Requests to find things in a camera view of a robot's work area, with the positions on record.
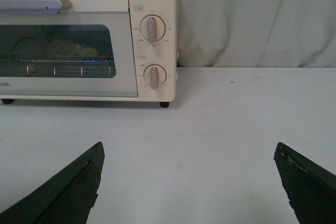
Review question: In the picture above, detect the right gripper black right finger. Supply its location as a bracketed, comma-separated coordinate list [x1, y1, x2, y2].
[274, 142, 335, 223]

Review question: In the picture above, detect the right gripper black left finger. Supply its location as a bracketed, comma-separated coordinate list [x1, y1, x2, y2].
[1, 142, 104, 223]

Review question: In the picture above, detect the cream toaster oven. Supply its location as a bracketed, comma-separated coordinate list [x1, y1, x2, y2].
[1, 0, 177, 108]

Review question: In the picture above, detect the lower timer knob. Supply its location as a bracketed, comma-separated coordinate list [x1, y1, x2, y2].
[144, 65, 166, 90]

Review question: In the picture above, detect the upper temperature knob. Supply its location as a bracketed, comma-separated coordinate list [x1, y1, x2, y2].
[140, 15, 165, 44]

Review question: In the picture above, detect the white curtain backdrop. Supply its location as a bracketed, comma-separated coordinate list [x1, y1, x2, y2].
[177, 0, 335, 68]

